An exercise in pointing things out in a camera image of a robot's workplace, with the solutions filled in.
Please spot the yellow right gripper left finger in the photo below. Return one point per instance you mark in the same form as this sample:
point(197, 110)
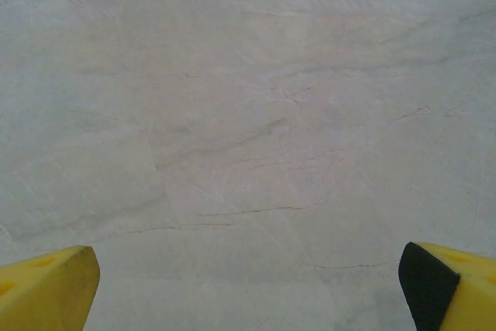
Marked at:
point(46, 292)

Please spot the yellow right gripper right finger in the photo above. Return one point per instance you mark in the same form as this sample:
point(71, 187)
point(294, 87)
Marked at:
point(461, 296)

